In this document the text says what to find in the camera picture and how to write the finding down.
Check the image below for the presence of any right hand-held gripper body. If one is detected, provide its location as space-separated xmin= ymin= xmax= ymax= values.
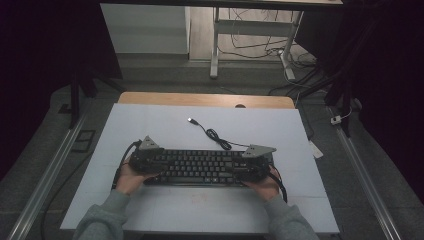
xmin=240 ymin=144 xmax=278 ymax=184

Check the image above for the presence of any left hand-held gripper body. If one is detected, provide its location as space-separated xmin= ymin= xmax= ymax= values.
xmin=129 ymin=135 xmax=166 ymax=175

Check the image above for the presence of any black computer keyboard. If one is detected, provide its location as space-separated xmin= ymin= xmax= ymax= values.
xmin=143 ymin=148 xmax=278 ymax=188

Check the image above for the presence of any person's left hand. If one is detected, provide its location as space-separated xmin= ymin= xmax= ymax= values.
xmin=114 ymin=163 xmax=158 ymax=197

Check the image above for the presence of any person's right hand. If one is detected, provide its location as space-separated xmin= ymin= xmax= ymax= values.
xmin=241 ymin=166 xmax=282 ymax=203

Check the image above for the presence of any white paper tag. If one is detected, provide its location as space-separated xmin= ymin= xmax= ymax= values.
xmin=308 ymin=139 xmax=325 ymax=160

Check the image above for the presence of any black metal stand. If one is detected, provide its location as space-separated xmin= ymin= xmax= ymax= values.
xmin=67 ymin=64 xmax=125 ymax=130
xmin=298 ymin=18 xmax=379 ymax=138

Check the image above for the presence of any white cabinet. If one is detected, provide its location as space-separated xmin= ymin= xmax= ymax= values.
xmin=100 ymin=3 xmax=191 ymax=55

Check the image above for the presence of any dark curtain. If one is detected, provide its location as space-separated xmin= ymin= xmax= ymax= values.
xmin=294 ymin=0 xmax=424 ymax=203
xmin=0 ymin=0 xmax=123 ymax=183

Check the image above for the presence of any left hand-held gripper cable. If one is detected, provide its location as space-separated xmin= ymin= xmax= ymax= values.
xmin=111 ymin=139 xmax=143 ymax=190

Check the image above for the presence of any hand-held gripper cable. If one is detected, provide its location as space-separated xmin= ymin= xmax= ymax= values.
xmin=111 ymin=139 xmax=143 ymax=190
xmin=268 ymin=164 xmax=289 ymax=204

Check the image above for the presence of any right hand-held gripper cable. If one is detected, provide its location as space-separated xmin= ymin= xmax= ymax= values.
xmin=268 ymin=164 xmax=289 ymax=204

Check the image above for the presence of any black keyboard cable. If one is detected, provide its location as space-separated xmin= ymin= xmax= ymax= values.
xmin=187 ymin=117 xmax=255 ymax=152

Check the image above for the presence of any black floor frame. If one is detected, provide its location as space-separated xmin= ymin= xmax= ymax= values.
xmin=70 ymin=129 xmax=97 ymax=154

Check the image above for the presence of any long black floor cable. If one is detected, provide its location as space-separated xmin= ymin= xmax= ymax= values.
xmin=40 ymin=151 xmax=96 ymax=240

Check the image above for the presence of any aluminium floor rail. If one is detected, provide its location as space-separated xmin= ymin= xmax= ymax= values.
xmin=5 ymin=109 xmax=88 ymax=240
xmin=327 ymin=105 xmax=403 ymax=240

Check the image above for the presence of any tangle of floor cables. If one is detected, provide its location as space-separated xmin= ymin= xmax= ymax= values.
xmin=218 ymin=8 xmax=318 ymax=69

